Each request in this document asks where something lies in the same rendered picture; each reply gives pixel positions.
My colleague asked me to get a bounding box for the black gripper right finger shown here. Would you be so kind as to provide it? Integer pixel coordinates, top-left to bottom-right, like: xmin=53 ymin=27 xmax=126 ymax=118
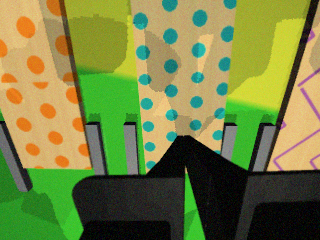
xmin=184 ymin=135 xmax=320 ymax=240

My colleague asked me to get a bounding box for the tan strip with orange polka dots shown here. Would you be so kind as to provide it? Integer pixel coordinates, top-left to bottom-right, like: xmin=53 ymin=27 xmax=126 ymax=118
xmin=0 ymin=0 xmax=93 ymax=170

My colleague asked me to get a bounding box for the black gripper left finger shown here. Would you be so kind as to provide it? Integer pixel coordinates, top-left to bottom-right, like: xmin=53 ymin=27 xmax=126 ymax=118
xmin=72 ymin=135 xmax=186 ymax=240

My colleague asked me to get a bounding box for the beige strip with teal polka dots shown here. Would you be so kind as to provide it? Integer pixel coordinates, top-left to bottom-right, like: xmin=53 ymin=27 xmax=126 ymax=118
xmin=130 ymin=0 xmax=236 ymax=173

